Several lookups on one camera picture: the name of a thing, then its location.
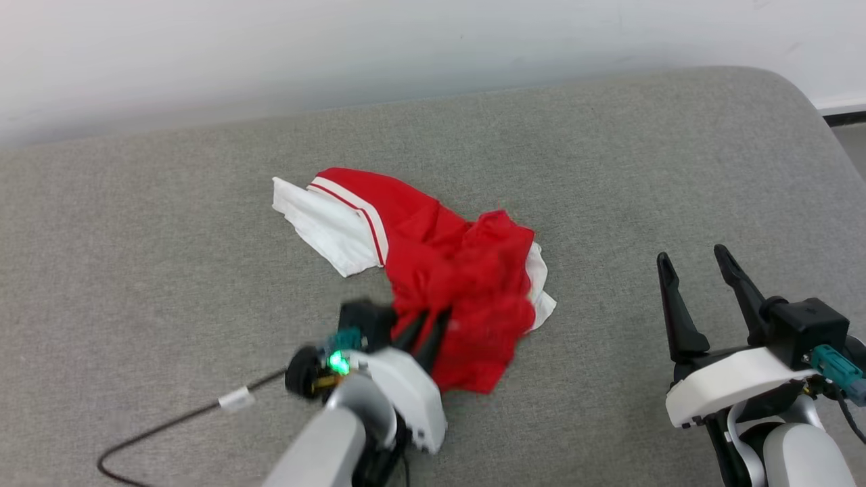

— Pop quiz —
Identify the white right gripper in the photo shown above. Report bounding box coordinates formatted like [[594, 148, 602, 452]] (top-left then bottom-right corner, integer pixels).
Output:
[[656, 244, 821, 431]]

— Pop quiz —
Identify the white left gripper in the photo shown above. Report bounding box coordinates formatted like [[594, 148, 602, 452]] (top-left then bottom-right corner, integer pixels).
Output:
[[344, 308, 453, 455]]

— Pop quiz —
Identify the red and white shirt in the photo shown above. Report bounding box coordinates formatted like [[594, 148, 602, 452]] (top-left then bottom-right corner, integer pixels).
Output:
[[272, 167, 557, 395]]

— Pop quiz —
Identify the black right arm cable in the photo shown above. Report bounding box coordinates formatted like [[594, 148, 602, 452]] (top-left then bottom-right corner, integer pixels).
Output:
[[835, 386, 866, 447]]

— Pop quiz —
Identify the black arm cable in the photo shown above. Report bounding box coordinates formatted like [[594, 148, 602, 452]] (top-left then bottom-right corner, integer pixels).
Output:
[[97, 367, 290, 487], [835, 386, 866, 447]]

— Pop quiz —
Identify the white cable label tag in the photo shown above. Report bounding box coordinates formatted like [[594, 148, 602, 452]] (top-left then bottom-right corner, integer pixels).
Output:
[[217, 386, 256, 414]]

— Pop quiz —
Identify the white wall baseboard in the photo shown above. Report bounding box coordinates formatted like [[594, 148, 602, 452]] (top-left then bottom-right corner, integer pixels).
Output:
[[815, 99, 866, 126]]

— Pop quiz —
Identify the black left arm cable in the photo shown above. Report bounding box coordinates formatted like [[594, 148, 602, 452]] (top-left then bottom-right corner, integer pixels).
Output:
[[97, 367, 290, 487]]

